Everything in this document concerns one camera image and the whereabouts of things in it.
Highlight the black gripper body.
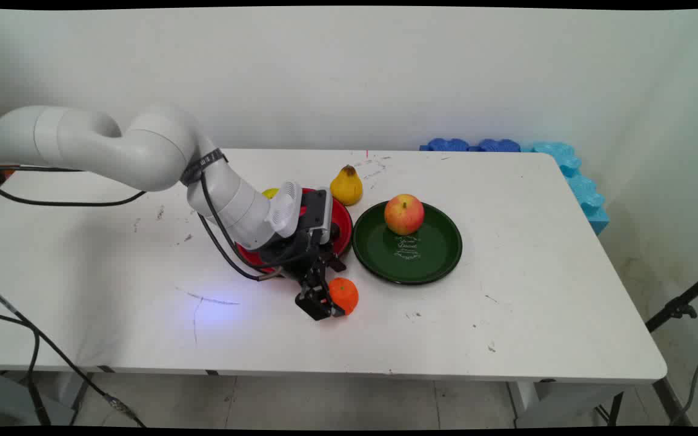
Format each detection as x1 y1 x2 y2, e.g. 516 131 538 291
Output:
258 233 347 285

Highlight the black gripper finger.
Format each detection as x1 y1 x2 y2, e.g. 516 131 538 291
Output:
319 260 347 317
295 276 333 322

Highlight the orange mandarin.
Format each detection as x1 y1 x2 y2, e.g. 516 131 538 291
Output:
328 277 360 316

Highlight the red plate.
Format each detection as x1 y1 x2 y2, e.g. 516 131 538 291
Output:
235 187 354 273

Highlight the yellow pear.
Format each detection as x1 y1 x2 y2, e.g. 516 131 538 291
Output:
330 164 364 207

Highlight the dark green plate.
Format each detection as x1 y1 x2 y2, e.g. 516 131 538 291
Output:
351 200 464 286

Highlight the red yellow apple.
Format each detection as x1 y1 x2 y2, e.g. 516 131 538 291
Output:
384 193 426 237

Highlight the dark blue foam piece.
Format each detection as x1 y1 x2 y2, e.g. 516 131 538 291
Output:
470 138 521 153
419 137 470 152

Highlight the light blue foam strip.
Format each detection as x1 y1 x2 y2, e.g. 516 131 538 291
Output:
521 141 611 236

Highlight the black tripod stand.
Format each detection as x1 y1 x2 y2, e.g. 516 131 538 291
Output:
645 266 698 334

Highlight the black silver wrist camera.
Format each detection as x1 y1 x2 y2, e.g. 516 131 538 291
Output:
299 189 333 244

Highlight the black arm strap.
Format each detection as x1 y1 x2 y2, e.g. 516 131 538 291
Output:
180 148 229 187

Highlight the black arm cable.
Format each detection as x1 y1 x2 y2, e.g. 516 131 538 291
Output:
0 165 283 283

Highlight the black floor cable bundle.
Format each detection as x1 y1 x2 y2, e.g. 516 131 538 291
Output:
0 277 147 428

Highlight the black table leg frame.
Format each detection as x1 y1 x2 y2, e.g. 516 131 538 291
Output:
594 377 693 427

